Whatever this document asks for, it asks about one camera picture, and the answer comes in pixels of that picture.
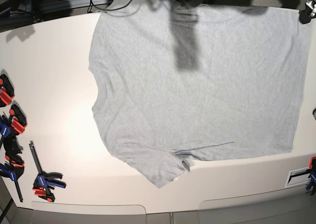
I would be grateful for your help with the grey T-shirt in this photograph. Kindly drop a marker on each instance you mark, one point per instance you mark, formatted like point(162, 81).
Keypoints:
point(206, 83)

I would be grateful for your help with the blue bar clamp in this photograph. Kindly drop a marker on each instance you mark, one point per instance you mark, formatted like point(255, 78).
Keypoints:
point(45, 182)

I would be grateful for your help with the red black clamp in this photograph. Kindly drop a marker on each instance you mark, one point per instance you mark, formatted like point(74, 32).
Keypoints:
point(17, 119)
point(6, 91)

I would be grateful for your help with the red black clamp upper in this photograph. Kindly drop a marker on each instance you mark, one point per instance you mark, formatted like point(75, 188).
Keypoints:
point(6, 91)

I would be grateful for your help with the blue black clamp left edge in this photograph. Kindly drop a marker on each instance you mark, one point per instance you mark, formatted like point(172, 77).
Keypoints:
point(4, 127)

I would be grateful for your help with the black clamp lower left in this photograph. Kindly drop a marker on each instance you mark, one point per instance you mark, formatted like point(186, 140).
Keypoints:
point(13, 168)

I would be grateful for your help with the white label sticker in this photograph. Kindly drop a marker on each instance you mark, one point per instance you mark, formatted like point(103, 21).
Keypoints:
point(298, 177)

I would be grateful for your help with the blue clamp right edge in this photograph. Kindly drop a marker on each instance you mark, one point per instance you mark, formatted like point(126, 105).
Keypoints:
point(312, 183)

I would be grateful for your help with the long aluminium frame rail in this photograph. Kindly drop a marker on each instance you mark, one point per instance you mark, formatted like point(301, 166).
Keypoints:
point(69, 4)

